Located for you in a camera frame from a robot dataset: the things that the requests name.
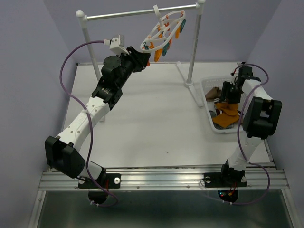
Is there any teal clothes peg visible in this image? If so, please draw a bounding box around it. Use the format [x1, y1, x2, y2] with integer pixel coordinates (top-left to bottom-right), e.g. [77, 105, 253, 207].
[162, 42, 171, 56]

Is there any white clothes drying rack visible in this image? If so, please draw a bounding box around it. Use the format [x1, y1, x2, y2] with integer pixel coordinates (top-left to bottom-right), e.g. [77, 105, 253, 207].
[76, 0, 205, 107]

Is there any white round clip hanger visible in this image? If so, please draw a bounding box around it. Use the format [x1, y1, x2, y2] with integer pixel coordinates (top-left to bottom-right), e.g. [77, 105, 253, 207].
[140, 5, 186, 57]

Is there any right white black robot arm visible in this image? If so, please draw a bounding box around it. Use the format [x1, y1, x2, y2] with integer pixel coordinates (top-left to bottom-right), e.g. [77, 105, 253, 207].
[218, 64, 282, 186]

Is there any aluminium rail frame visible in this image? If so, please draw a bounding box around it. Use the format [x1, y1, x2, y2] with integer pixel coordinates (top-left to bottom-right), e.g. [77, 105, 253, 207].
[28, 163, 302, 228]

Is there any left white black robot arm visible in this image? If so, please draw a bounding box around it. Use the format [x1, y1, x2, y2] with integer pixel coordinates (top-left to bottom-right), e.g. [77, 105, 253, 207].
[45, 47, 151, 187]

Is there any yellow orange clothes peg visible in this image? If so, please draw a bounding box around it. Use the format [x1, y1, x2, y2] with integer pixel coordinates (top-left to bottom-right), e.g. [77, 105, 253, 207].
[154, 48, 162, 62]

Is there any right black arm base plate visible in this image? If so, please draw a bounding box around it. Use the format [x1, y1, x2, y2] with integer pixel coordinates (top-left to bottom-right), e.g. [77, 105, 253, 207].
[203, 172, 247, 188]

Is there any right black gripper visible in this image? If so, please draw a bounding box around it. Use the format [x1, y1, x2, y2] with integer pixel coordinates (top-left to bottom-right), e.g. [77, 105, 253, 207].
[218, 80, 243, 104]

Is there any mustard brown striped sock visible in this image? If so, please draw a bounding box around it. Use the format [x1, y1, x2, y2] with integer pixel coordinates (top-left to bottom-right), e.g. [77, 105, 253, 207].
[214, 99, 240, 116]

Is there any mustard sock in basket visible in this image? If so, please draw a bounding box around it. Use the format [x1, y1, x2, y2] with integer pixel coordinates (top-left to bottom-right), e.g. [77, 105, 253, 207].
[212, 113, 239, 129]

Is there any beige sock in basket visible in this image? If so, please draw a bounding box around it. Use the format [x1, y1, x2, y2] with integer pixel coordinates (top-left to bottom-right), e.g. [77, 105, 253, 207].
[205, 87, 222, 100]

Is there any white plastic laundry basket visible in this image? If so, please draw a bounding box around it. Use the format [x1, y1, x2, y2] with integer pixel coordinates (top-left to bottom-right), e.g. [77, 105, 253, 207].
[200, 76, 238, 133]

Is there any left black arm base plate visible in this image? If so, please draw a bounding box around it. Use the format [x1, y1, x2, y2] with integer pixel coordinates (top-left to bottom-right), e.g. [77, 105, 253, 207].
[78, 173, 121, 190]

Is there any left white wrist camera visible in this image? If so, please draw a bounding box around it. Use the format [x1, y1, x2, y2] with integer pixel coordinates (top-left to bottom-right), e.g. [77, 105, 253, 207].
[110, 34, 128, 55]

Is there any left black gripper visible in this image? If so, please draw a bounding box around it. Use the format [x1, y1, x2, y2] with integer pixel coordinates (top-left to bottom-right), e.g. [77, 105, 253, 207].
[116, 46, 150, 88]

